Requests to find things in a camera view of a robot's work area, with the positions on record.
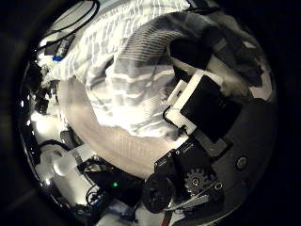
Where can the white grey striped shirt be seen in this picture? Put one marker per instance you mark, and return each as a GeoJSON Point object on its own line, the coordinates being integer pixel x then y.
{"type": "Point", "coordinates": [131, 78]}

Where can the black box with green light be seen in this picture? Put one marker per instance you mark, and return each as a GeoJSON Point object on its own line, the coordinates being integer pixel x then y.
{"type": "Point", "coordinates": [120, 190]}

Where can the white plastic chair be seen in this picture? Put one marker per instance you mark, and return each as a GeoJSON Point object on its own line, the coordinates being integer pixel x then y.
{"type": "Point", "coordinates": [62, 164]}

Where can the small blue box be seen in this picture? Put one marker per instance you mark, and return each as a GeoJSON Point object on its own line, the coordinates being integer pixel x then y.
{"type": "Point", "coordinates": [57, 58]}

